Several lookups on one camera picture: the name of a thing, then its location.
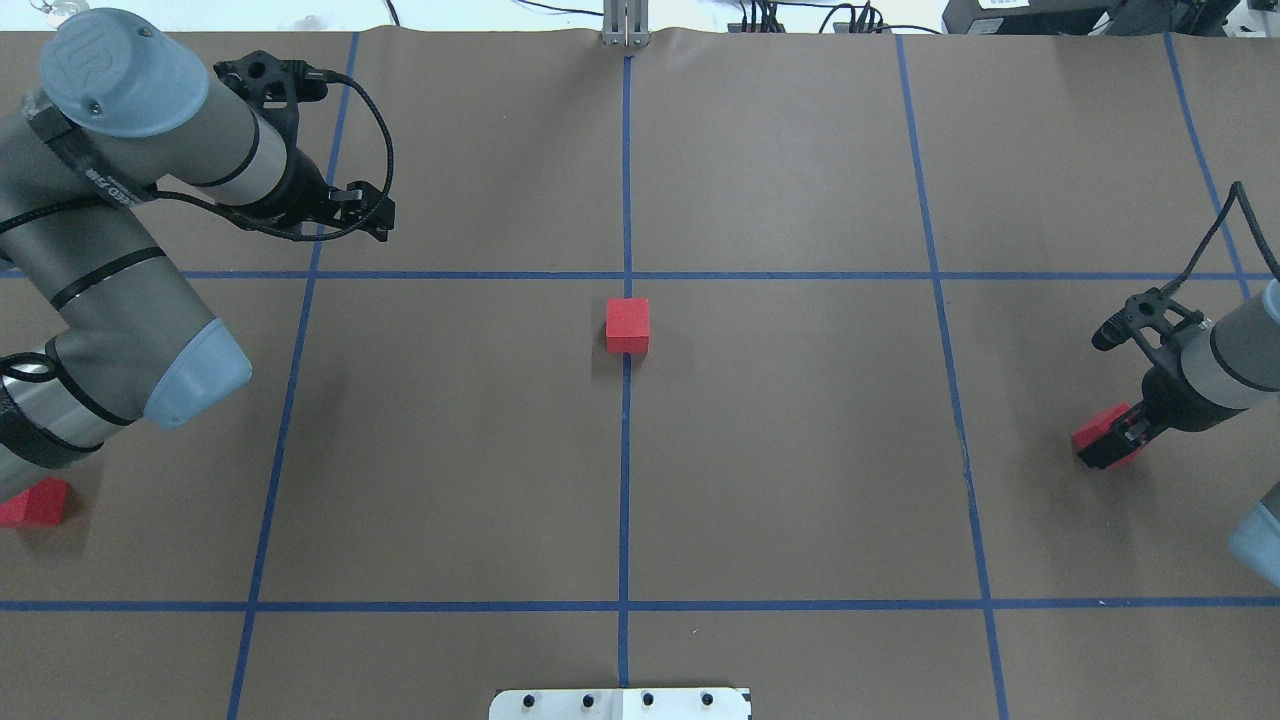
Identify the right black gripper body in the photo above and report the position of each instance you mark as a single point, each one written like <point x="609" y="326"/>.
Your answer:
<point x="1173" y="394"/>

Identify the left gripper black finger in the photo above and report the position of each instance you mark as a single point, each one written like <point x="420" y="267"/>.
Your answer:
<point x="370" y="210"/>

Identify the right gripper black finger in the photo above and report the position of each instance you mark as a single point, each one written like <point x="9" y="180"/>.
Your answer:
<point x="1115" y="445"/>

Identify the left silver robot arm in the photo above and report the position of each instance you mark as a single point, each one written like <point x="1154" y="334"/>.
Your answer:
<point x="125" y="115"/>

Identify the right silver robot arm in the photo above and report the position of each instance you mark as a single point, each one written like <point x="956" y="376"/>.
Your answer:
<point x="1201" y="373"/>

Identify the red block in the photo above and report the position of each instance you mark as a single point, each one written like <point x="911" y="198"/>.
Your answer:
<point x="40" y="506"/>
<point x="628" y="325"/>
<point x="1100" y="432"/>

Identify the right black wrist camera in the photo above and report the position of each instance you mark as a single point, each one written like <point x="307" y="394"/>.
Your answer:
<point x="1155" y="321"/>

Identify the white pedestal base plate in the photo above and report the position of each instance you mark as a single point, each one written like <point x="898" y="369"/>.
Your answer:
<point x="623" y="703"/>

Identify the aluminium frame post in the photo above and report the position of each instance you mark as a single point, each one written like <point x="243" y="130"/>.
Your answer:
<point x="625" y="23"/>

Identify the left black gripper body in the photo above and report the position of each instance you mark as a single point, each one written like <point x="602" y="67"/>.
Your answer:
<point x="299" y="193"/>

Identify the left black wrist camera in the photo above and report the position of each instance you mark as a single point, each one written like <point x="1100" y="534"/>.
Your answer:
<point x="275" y="88"/>

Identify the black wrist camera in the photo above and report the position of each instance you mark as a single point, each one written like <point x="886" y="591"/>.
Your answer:
<point x="1155" y="321"/>
<point x="275" y="88"/>

